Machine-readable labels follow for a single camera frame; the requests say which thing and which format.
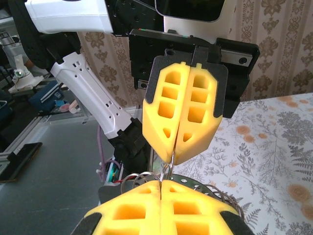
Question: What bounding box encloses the black phone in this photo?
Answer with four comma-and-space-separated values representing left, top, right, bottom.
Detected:
0, 142, 43, 184

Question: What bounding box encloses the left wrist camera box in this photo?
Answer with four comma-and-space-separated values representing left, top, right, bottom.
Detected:
154, 0, 232, 40

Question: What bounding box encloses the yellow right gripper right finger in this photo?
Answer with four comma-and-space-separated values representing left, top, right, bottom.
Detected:
160, 180, 256, 235

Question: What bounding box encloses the steel keyring disc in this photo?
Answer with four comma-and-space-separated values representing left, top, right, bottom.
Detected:
168, 174, 244, 221

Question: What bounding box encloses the blue case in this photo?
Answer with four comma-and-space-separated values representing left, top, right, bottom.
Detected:
28, 80, 65, 114

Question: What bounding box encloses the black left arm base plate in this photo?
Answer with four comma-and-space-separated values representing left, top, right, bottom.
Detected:
97, 185, 128, 209

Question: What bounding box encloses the steel split key ring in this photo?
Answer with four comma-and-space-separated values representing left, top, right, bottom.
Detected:
120, 170, 157, 194

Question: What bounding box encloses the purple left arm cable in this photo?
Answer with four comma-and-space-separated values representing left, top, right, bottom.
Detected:
97, 124, 122, 183

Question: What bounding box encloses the small steel split ring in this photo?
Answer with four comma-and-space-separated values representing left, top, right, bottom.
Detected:
159, 146, 176, 184

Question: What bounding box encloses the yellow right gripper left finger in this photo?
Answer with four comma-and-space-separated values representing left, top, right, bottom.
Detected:
70, 180, 162, 235

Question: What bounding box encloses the aluminium outer frame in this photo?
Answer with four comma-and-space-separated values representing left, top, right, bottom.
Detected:
0, 115, 52, 169

